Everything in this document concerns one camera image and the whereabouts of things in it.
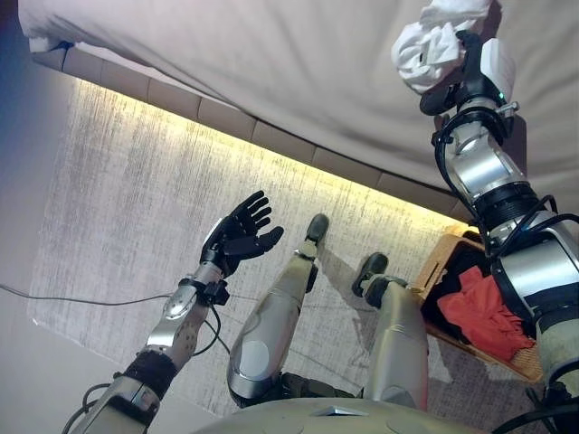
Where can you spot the white garment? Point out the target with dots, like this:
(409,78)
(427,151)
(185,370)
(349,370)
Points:
(429,50)

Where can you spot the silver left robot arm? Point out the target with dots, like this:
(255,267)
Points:
(172,325)

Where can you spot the padded beige bed frame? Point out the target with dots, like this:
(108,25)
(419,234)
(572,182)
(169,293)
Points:
(226,117)

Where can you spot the silver left robot leg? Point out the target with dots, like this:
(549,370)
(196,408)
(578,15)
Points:
(267,330)

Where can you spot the woven wicker basket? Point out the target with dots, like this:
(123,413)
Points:
(434,257)

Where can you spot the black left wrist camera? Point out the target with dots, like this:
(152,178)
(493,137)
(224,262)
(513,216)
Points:
(217,293)

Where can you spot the silver right robot leg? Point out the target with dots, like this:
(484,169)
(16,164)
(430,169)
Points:
(398,343)

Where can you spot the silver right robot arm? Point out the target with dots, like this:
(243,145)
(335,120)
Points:
(529,271)

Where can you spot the grey bed mattress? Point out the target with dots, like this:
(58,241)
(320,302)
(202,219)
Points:
(249,54)

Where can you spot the red garment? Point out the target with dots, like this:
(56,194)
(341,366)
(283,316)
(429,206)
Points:
(479,316)

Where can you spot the black garment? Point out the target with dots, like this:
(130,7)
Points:
(457,262)

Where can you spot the robot legs and torso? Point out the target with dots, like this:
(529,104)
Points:
(135,217)

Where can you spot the silver robot leg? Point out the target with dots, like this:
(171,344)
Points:
(267,330)
(398,343)

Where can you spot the grey robot torso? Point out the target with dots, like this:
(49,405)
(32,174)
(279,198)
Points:
(339,418)

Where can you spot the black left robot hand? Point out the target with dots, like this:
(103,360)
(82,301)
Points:
(240,235)

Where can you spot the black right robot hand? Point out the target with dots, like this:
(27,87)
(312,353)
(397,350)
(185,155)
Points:
(495,68)

